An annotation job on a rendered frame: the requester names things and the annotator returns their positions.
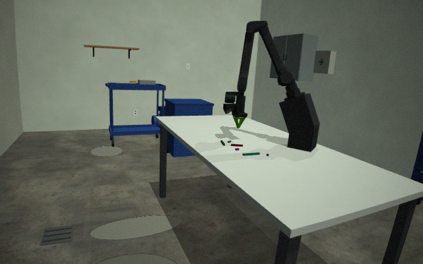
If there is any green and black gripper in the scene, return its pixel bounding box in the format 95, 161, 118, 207
232, 104, 247, 128

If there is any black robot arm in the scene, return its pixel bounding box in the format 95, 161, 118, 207
223, 20, 305, 114

